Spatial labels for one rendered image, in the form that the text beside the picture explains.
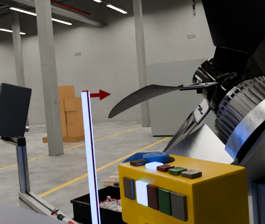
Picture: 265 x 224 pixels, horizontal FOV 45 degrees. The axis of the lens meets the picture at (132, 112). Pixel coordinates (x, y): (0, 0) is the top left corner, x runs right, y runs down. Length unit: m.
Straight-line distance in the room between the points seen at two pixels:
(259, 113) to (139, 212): 0.41
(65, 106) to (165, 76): 2.91
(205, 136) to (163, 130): 7.68
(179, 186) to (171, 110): 8.02
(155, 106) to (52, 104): 2.89
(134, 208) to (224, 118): 0.43
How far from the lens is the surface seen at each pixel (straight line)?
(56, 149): 7.06
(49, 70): 7.02
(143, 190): 0.43
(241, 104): 0.83
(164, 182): 0.40
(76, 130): 9.02
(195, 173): 0.39
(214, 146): 0.84
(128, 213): 0.49
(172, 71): 8.36
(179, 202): 0.38
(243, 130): 0.78
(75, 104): 8.97
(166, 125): 8.47
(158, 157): 0.47
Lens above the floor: 1.17
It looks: 3 degrees down
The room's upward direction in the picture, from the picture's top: 4 degrees counter-clockwise
